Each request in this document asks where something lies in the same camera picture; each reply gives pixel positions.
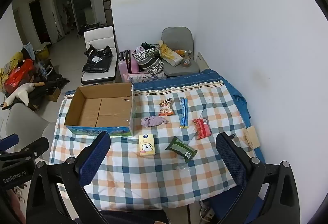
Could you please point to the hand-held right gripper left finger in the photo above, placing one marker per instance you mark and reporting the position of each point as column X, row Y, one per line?
column 93, row 162

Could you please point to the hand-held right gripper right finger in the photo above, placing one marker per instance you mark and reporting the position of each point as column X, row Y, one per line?
column 232, row 160

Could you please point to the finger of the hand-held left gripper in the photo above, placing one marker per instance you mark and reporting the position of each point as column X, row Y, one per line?
column 33, row 147
column 7, row 142

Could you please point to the white plastic chair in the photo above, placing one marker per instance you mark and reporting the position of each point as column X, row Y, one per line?
column 24, row 124

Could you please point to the small wooden board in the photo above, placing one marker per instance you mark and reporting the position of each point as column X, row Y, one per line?
column 252, row 137

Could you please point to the red snack packet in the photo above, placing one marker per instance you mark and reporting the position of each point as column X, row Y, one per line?
column 202, row 128

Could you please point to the clear plastic wrapper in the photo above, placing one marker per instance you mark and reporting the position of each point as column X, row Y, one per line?
column 185, row 168

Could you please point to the white goose plush toy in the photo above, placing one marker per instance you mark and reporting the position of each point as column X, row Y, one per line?
column 21, row 92

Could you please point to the green snack packet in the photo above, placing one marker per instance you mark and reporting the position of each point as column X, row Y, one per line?
column 180, row 148

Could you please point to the open cardboard box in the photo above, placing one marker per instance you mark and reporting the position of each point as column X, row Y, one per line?
column 102, row 108

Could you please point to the yellow tissue pack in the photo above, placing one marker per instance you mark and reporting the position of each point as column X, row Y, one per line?
column 147, row 146

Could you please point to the small cardboard box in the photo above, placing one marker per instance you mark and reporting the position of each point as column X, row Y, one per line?
column 54, row 94

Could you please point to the blue bed sheet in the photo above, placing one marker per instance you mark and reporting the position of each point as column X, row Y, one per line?
column 240, row 101

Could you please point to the plaid blanket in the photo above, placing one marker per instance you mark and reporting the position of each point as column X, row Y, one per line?
column 153, row 183

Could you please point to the long blue packet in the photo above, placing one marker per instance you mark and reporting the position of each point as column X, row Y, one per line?
column 183, row 112

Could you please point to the red plastic bag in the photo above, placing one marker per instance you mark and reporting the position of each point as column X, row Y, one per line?
column 18, row 74

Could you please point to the purple cloth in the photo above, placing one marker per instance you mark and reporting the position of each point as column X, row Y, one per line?
column 152, row 121

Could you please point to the orange snack packet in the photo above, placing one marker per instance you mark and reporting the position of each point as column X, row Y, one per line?
column 166, row 107

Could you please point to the black plastic bag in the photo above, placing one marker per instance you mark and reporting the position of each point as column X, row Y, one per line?
column 98, row 61

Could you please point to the pink suitcase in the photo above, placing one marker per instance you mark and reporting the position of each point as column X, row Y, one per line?
column 125, row 65

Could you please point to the brown tape roll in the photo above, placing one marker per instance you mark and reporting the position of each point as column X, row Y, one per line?
column 186, row 62

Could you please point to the black white patterned bag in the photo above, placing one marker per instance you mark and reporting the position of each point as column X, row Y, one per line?
column 150, row 60

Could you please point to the long white box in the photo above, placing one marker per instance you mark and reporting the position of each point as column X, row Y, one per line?
column 173, row 59

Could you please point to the yellow plastic bag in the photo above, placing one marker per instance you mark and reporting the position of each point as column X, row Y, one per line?
column 166, row 51

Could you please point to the grey chair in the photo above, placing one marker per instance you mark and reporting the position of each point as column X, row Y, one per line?
column 176, row 34

